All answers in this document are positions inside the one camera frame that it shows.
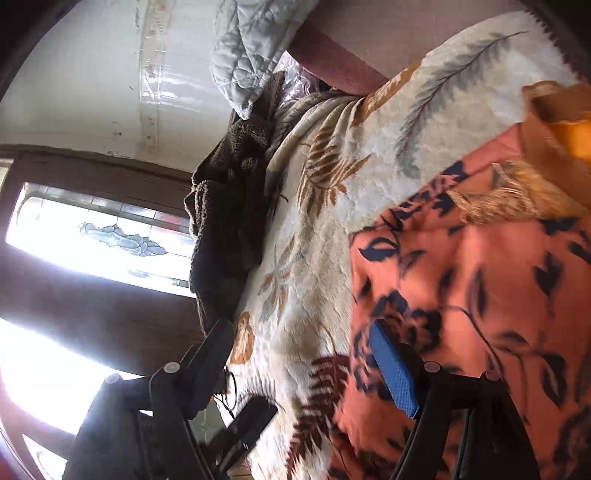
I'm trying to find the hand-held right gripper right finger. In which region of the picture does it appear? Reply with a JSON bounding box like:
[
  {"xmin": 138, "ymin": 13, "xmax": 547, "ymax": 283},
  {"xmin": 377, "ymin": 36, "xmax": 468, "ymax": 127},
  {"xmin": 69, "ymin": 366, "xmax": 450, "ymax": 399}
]
[{"xmin": 368, "ymin": 318, "xmax": 542, "ymax": 480}]

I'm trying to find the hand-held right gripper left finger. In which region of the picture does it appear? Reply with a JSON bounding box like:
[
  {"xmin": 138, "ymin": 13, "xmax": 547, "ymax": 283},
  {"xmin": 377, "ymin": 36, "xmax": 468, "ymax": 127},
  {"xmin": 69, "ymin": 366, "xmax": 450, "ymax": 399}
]
[{"xmin": 62, "ymin": 318, "xmax": 237, "ymax": 480}]

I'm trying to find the orange floral cloth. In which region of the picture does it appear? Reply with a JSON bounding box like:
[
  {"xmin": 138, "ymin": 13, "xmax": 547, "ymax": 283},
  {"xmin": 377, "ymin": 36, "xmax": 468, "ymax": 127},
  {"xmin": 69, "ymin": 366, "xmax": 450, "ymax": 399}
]
[{"xmin": 330, "ymin": 124, "xmax": 591, "ymax": 480}]

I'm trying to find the black flat device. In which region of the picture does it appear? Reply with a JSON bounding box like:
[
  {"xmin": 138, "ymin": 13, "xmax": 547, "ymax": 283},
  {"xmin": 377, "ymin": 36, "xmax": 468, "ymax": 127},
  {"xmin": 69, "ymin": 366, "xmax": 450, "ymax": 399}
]
[{"xmin": 198, "ymin": 396, "xmax": 279, "ymax": 464}]

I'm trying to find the cream leaf-print fleece blanket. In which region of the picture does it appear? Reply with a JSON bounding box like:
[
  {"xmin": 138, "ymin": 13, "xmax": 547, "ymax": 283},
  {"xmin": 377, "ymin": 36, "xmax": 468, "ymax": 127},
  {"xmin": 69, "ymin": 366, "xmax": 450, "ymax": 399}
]
[{"xmin": 222, "ymin": 11, "xmax": 583, "ymax": 480}]

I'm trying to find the dark brown fleece throw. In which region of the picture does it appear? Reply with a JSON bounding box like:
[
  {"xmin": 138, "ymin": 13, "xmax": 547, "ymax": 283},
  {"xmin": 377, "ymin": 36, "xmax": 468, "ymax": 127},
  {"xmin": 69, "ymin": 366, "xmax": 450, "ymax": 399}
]
[{"xmin": 184, "ymin": 69, "xmax": 289, "ymax": 337}]

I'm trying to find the stained glass window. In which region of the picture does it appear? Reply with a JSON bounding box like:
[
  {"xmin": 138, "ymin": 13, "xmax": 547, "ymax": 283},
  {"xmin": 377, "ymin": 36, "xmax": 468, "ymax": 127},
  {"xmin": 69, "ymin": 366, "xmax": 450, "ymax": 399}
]
[{"xmin": 0, "ymin": 145, "xmax": 218, "ymax": 480}]

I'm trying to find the tan yellow cloth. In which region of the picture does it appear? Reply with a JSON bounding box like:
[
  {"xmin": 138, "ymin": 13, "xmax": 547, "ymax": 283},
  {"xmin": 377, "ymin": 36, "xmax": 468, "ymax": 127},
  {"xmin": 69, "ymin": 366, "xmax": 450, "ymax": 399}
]
[{"xmin": 522, "ymin": 80, "xmax": 591, "ymax": 171}]

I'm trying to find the clear plastic bag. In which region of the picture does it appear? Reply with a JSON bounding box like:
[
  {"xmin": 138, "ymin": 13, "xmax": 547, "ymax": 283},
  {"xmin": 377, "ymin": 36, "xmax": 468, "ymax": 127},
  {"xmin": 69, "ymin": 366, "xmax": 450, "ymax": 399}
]
[{"xmin": 272, "ymin": 58, "xmax": 324, "ymax": 109}]

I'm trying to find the grey quilted pillow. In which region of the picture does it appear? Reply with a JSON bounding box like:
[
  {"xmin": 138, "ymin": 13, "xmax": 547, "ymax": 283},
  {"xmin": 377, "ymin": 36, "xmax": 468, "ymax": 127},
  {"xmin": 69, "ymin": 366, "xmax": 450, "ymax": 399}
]
[{"xmin": 210, "ymin": 0, "xmax": 319, "ymax": 121}]

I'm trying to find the pink upholstered headboard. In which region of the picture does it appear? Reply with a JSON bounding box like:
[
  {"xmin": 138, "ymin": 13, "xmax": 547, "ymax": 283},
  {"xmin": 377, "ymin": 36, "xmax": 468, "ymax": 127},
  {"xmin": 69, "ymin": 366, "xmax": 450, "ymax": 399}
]
[{"xmin": 286, "ymin": 0, "xmax": 532, "ymax": 95}]

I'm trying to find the thin black cable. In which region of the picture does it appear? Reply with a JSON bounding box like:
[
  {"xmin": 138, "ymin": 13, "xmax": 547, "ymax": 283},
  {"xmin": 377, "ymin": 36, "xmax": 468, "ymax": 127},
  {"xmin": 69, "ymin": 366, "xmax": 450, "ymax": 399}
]
[{"xmin": 217, "ymin": 367, "xmax": 238, "ymax": 416}]

